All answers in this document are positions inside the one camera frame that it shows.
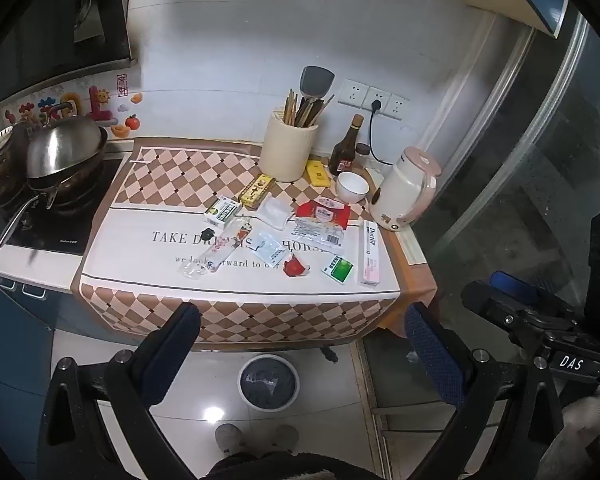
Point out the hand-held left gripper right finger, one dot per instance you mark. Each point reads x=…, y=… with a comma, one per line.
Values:
x=432, y=355

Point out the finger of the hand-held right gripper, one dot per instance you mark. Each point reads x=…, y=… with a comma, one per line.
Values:
x=512, y=282
x=495, y=307

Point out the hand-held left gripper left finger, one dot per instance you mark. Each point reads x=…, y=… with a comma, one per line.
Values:
x=172, y=352

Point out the white round trash bin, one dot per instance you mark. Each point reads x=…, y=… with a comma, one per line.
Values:
x=268, y=384

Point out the long pink white box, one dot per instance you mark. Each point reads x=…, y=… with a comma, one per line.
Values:
x=369, y=252

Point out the black bottle cap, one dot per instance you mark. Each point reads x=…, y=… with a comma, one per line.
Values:
x=209, y=234

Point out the green packet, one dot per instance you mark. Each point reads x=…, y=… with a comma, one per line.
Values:
x=339, y=269

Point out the blue white mask packet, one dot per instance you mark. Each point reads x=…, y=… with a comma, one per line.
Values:
x=267, y=247

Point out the red wrapper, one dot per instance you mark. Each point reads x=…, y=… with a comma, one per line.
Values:
x=295, y=266

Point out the green white box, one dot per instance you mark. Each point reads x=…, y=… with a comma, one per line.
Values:
x=223, y=210

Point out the red white snack packet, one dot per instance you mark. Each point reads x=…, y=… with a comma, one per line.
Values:
x=316, y=236

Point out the white tissue packet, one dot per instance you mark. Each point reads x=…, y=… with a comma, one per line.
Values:
x=274, y=212

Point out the red wipes packet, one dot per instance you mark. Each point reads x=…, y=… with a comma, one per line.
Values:
x=325, y=209

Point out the long yellow box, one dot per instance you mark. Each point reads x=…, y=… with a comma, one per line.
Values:
x=256, y=191

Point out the person's right forearm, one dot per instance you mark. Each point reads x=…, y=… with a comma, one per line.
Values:
x=590, y=435

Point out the checkered printed tablecloth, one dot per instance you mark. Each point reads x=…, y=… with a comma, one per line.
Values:
x=145, y=260

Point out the grey shoe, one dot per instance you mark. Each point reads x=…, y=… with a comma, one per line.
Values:
x=228, y=439
x=286, y=439

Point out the black caster wheel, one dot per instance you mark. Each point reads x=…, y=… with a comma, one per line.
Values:
x=329, y=354

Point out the glass sliding door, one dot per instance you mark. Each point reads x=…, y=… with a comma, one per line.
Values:
x=545, y=160

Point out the person's dark trouser legs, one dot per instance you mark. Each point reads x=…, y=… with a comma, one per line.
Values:
x=260, y=467

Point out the white pink electric kettle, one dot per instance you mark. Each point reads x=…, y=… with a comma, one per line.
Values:
x=400, y=190

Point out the blue kitchen cabinet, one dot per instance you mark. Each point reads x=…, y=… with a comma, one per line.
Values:
x=15, y=340

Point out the black induction cooktop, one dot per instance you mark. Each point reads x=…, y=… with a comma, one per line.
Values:
x=45, y=230

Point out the white bowl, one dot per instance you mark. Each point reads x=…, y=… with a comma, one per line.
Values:
x=352, y=187

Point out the small glass jar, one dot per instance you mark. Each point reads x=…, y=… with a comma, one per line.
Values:
x=363, y=155

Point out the brown sauce bottle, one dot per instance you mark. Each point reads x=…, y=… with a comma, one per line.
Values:
x=344, y=152

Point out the small yellow box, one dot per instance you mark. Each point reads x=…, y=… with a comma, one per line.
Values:
x=317, y=172

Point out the cream utensil holder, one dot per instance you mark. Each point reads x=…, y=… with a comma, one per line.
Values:
x=286, y=150

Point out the dark cooking pot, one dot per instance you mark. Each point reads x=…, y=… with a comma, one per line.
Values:
x=5, y=175

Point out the bundle of wooden chopsticks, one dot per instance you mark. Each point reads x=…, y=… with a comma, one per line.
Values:
x=300, y=110

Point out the grey spatula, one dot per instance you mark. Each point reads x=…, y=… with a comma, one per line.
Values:
x=316, y=80

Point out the black range hood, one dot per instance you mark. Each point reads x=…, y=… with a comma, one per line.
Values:
x=45, y=15

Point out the white wall socket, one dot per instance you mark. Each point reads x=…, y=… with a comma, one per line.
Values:
x=398, y=106
x=352, y=92
x=377, y=100

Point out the colourful wall stickers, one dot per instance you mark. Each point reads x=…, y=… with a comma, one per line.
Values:
x=97, y=105

